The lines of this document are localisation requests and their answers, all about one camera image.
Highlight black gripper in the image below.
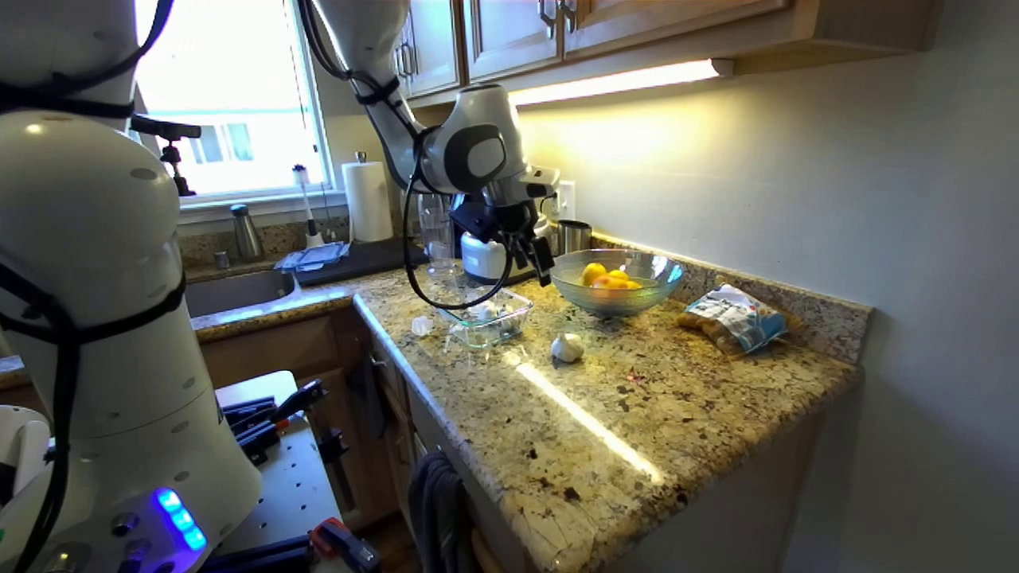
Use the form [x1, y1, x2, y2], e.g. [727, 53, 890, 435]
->
[449, 195, 556, 288]

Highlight clear drinking glass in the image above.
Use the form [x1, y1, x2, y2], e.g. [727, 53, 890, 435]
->
[413, 192, 470, 305]

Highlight rectangular glass container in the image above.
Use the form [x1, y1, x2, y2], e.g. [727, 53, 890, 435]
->
[442, 288, 534, 350]

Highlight dark metal cup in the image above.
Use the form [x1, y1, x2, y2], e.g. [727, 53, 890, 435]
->
[555, 218, 597, 258]

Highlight orange fruit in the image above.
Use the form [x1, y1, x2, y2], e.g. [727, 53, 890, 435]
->
[590, 269, 645, 305]

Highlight round glass fruit bowl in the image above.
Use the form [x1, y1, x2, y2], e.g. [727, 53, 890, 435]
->
[549, 249, 687, 320]

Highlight black ribbed drying mat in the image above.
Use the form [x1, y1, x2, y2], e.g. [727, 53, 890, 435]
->
[298, 235, 426, 288]

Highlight white paper towel roll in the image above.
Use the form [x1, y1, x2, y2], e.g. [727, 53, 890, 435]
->
[342, 157, 398, 244]

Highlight under cabinet light strip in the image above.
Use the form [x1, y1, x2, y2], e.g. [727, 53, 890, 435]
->
[505, 58, 737, 107]

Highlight blue white snack bag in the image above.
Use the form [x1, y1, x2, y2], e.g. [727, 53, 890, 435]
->
[680, 284, 791, 356]

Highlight blue dish cloth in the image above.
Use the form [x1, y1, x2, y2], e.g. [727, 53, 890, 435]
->
[277, 239, 355, 279]

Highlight light wood cabinet door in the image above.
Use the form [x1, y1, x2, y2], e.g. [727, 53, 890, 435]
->
[464, 0, 566, 84]
[559, 0, 794, 58]
[407, 0, 467, 99]

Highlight dish brush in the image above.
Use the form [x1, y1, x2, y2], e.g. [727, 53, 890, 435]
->
[291, 163, 328, 251]

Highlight wood base cabinet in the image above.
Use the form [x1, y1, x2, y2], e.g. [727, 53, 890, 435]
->
[194, 301, 534, 573]

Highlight grey hanging towel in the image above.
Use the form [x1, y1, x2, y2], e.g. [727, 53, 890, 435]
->
[407, 448, 476, 573]

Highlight metal faucet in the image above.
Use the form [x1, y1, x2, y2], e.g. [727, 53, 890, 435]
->
[230, 201, 268, 263]

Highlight kitchen sink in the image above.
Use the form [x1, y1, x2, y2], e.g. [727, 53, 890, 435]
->
[184, 263, 298, 320]

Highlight black hand tools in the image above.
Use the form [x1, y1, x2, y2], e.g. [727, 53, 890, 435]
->
[221, 379, 328, 463]

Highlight grey cart table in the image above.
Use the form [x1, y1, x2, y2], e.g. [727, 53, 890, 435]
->
[211, 367, 355, 555]

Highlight red blue clamp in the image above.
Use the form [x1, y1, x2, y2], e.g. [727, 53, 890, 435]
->
[306, 517, 386, 573]

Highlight white wall outlet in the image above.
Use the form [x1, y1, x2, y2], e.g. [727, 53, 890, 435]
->
[550, 180, 580, 220]

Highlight black camera tripod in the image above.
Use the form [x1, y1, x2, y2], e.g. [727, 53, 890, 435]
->
[131, 111, 203, 201]

